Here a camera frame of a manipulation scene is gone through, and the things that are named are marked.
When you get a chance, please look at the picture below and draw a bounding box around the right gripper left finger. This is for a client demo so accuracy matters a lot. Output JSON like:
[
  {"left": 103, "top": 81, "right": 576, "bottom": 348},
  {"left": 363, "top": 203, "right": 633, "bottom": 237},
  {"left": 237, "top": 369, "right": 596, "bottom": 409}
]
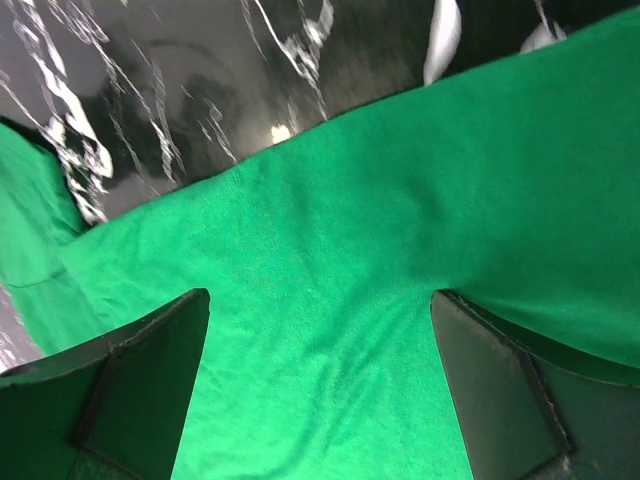
[{"left": 1, "top": 289, "right": 210, "bottom": 479}]

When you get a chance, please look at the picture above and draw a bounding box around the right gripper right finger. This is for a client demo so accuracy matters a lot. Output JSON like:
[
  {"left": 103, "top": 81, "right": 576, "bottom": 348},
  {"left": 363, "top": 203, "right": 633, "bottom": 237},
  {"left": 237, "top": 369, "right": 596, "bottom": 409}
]
[{"left": 431, "top": 291, "right": 639, "bottom": 479}]

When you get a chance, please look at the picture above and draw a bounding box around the green t shirt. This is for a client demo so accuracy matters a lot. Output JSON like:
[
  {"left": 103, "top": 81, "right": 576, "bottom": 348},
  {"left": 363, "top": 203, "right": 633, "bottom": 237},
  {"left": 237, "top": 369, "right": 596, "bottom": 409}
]
[{"left": 1, "top": 9, "right": 639, "bottom": 479}]

